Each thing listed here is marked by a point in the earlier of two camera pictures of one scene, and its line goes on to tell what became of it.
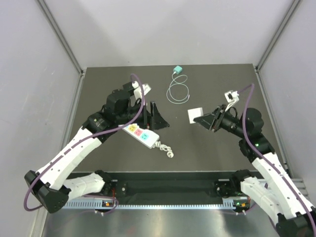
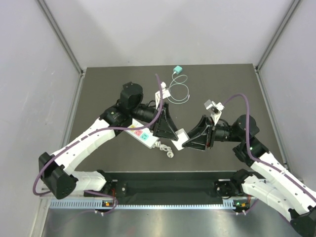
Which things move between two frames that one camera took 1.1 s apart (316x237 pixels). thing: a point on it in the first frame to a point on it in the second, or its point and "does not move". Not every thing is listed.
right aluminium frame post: (285, 21) does not move
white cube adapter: (194, 113) to (182, 137)
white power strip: (145, 137) does not move
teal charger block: (177, 69) does not move
